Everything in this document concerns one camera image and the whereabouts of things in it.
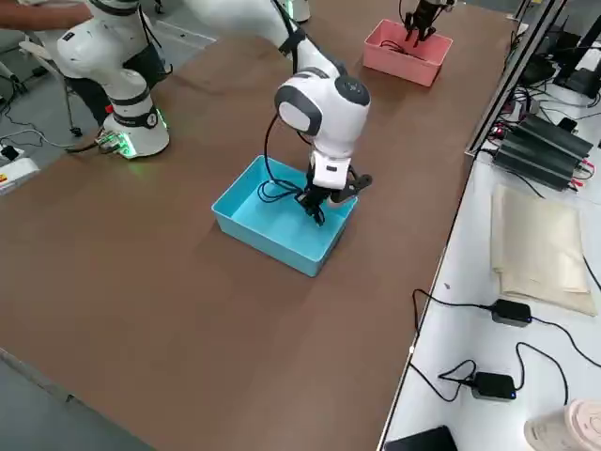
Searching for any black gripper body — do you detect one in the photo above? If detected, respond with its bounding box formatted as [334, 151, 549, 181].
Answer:
[303, 163, 336, 205]
[411, 0, 447, 25]

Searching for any pink plastic box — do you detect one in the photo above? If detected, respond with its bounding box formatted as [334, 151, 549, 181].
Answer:
[362, 18, 455, 88]

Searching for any blue plastic box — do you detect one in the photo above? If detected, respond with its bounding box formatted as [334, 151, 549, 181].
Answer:
[210, 155, 360, 278]

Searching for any white box with sticker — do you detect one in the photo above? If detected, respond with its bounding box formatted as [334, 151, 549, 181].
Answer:
[0, 156, 41, 198]

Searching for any black monitor stand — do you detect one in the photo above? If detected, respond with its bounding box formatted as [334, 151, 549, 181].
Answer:
[551, 16, 601, 100]

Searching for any black finned power supply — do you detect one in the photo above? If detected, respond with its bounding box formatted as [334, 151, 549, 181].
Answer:
[491, 114, 596, 193]

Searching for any white side table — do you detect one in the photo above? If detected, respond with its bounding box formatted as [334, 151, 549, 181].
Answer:
[377, 84, 601, 451]

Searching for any black power adapter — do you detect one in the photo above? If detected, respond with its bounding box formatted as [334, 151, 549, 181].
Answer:
[470, 371, 516, 402]
[491, 298, 533, 328]

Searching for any beige folded cloth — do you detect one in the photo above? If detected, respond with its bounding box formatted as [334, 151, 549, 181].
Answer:
[489, 182, 598, 317]

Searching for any black tablet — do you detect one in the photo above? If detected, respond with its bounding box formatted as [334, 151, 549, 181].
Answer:
[383, 424, 460, 451]

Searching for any beige tape roll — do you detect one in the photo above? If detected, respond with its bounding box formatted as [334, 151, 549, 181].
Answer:
[522, 397, 601, 451]

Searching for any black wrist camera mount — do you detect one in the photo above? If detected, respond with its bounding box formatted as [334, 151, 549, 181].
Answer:
[328, 172, 374, 207]

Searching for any aluminium post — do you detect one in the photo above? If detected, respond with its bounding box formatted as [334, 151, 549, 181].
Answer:
[463, 0, 558, 157]

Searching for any black adapter cable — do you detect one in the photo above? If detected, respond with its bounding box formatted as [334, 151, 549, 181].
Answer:
[438, 341, 573, 406]
[411, 288, 601, 392]

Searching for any black base cable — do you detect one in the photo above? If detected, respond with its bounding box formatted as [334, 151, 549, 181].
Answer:
[65, 135, 112, 155]

